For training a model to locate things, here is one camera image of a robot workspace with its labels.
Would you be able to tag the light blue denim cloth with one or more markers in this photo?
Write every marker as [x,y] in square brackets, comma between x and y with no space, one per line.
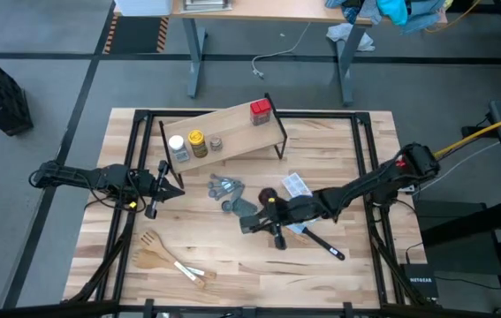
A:
[422,17]

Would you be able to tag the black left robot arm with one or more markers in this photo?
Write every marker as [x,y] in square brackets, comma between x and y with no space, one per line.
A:
[78,176]

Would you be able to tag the white-lid bagel seasoning jar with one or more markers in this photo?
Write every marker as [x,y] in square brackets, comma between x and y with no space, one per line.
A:
[176,143]

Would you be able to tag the small cork-lid saffron jar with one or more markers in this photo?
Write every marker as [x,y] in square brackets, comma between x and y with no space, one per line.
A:
[216,143]

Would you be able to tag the black hazard-striped floor mat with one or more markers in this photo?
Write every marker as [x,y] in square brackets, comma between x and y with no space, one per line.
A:
[135,35]

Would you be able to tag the wooden desk grey legs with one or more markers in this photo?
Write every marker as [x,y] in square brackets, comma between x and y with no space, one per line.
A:
[276,9]

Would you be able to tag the wooden shelf black metal legs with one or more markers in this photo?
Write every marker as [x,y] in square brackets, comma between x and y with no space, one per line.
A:
[232,128]

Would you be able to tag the wooden salad spoon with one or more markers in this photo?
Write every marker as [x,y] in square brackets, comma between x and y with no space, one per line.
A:
[146,260]

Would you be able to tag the stack of books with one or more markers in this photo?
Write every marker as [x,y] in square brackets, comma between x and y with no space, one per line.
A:
[206,4]

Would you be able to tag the blue plaid cloth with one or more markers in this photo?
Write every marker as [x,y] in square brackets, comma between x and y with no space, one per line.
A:
[365,11]

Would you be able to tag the white storage box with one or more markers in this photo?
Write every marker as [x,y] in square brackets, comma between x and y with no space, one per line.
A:
[144,6]

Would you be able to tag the green black pepper tin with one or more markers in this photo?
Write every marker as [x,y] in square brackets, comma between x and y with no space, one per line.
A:
[247,224]

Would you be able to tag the wooden salad fork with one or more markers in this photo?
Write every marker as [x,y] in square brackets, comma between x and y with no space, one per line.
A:
[161,252]

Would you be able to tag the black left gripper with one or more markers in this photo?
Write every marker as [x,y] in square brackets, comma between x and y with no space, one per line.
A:
[153,187]

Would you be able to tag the white cloth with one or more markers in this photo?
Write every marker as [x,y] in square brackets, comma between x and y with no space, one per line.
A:
[343,33]

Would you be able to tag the black aluminium table frame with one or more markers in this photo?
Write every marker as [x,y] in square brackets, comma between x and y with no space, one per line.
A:
[321,115]

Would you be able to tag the black crate red panel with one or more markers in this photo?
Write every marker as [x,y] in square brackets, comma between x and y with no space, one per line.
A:
[2,101]

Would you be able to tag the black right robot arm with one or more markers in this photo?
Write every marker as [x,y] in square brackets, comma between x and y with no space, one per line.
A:
[365,185]

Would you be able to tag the yellow-lid spice jar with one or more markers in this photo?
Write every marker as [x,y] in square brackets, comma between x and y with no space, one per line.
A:
[196,138]

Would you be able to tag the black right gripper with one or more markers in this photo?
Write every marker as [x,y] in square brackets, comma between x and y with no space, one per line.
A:
[298,209]

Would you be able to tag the tiny grey measuring spoon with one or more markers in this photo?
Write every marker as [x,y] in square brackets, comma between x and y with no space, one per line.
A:
[221,197]

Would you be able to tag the red-lid smoked paprika tin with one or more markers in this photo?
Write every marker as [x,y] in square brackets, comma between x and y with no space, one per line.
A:
[260,108]

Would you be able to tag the dark red apple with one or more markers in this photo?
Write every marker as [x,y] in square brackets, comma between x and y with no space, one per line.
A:
[267,193]

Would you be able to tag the black Netgear network switch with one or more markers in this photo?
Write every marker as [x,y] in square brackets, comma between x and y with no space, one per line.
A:
[420,282]

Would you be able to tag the clear ice cube tray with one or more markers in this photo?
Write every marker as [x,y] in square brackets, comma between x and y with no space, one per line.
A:
[296,184]

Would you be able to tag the teal cloth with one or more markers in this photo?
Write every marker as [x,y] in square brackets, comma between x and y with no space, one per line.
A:
[391,11]

